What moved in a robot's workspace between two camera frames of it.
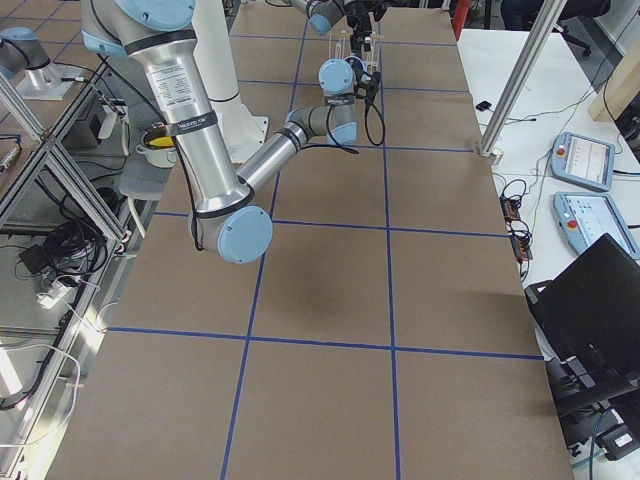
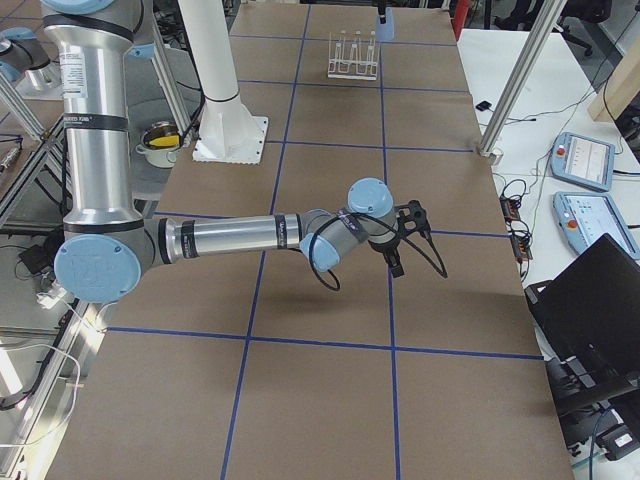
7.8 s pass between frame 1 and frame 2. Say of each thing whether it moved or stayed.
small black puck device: stayed
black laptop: stayed
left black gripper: moved
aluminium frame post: stayed
